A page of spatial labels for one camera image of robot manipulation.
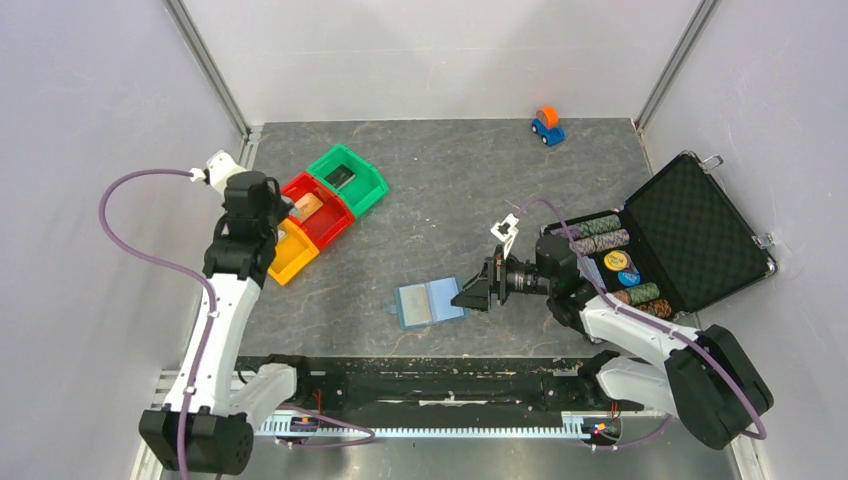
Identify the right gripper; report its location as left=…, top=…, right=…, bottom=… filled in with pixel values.
left=451, top=245, right=555, bottom=312

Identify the blue leather card holder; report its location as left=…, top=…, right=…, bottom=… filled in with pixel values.
left=383, top=276, right=470, bottom=330

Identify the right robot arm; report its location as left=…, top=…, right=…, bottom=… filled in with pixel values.
left=451, top=235, right=774, bottom=450

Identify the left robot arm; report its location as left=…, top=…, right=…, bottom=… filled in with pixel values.
left=139, top=171, right=314, bottom=479

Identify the tan card in red bin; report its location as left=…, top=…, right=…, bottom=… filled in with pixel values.
left=290, top=193, right=324, bottom=222

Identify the dark card in green bin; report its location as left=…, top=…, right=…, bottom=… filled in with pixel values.
left=325, top=164, right=356, bottom=190

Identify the yellow plastic bin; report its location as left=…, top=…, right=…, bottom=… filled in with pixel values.
left=268, top=219, right=320, bottom=286

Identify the red plastic bin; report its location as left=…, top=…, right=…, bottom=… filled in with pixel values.
left=282, top=172, right=355, bottom=251

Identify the green plastic bin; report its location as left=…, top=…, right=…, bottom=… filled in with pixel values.
left=307, top=144, right=389, bottom=219

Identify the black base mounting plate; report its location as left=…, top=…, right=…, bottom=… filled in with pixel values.
left=248, top=356, right=645, bottom=429

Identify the yellow dealer chip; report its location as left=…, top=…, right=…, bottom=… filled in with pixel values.
left=603, top=250, right=632, bottom=272

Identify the blue dealer chip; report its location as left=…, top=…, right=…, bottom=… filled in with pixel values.
left=617, top=269, right=642, bottom=288

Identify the blue orange toy car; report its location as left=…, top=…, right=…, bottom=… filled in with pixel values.
left=531, top=106, right=566, bottom=146

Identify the black poker chip case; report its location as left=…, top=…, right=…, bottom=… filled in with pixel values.
left=566, top=151, right=777, bottom=314

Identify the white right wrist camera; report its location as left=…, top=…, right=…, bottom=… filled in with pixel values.
left=490, top=213, right=519, bottom=259

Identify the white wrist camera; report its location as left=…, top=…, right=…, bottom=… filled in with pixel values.
left=490, top=213, right=519, bottom=259
left=189, top=150, right=247, bottom=196

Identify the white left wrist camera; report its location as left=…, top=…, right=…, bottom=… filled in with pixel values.
left=189, top=150, right=247, bottom=196

